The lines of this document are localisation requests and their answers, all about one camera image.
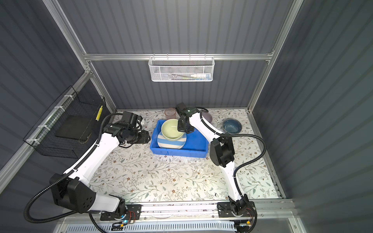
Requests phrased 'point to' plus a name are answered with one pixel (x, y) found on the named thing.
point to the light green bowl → (169, 130)
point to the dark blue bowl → (232, 126)
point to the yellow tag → (99, 113)
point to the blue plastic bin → (196, 145)
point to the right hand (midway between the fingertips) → (183, 130)
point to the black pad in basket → (76, 127)
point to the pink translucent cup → (170, 113)
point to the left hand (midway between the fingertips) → (146, 138)
